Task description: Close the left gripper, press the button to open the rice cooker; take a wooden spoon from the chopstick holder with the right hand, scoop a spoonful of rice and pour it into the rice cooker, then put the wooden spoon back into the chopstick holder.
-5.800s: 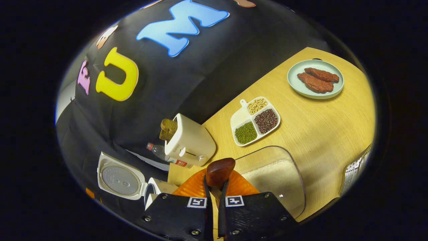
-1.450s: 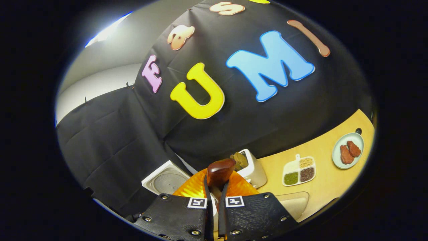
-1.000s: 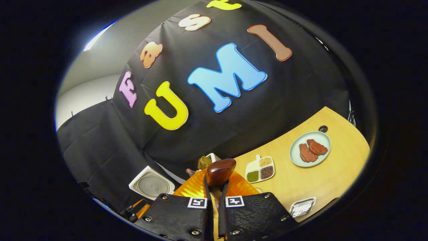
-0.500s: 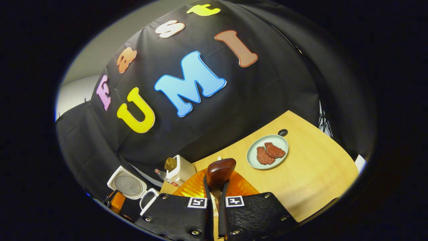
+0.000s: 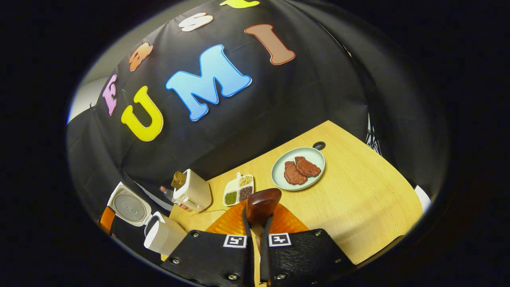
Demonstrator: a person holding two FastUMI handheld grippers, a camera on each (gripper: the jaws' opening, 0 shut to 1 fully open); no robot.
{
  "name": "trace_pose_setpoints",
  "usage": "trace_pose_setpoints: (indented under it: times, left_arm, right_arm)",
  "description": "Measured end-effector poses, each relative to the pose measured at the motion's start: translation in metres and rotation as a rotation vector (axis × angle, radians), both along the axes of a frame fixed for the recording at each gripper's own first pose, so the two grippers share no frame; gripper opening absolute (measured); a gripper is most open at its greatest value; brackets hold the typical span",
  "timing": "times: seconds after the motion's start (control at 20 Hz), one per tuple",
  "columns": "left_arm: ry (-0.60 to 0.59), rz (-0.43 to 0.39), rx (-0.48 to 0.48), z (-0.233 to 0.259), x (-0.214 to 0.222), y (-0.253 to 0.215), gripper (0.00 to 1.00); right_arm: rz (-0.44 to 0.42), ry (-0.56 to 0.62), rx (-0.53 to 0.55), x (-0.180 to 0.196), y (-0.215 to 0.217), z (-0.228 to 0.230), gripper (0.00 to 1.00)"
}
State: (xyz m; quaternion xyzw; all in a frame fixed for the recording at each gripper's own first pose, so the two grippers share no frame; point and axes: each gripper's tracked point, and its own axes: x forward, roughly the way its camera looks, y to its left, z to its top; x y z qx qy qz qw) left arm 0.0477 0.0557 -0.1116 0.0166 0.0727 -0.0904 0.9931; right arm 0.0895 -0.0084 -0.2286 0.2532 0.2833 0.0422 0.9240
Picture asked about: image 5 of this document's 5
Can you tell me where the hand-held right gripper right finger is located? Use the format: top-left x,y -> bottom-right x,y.
261,203 -> 355,285

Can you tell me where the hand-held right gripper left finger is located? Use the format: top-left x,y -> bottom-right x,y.
161,199 -> 255,285

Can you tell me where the white rice cooker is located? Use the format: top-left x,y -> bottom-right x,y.
107,182 -> 188,256

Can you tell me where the brown wooden spoon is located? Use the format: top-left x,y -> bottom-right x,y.
246,188 -> 282,240

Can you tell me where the white toaster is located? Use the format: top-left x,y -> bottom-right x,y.
172,169 -> 212,212

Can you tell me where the clear plastic water bottle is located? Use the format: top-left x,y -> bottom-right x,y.
160,186 -> 190,211

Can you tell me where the white divided bean dish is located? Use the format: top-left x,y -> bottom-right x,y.
222,172 -> 254,207

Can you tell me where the red meat piece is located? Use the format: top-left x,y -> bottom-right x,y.
295,156 -> 322,178
284,161 -> 308,186

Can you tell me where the pale green plate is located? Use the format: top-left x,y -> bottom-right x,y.
271,147 -> 326,191

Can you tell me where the white object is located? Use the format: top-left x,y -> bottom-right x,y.
414,185 -> 432,214

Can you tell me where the metal tripod stand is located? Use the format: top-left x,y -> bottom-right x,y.
364,114 -> 383,157

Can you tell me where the black backdrop cloth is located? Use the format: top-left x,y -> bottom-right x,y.
66,0 -> 451,240

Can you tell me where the white power cable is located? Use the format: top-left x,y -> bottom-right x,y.
190,209 -> 228,220

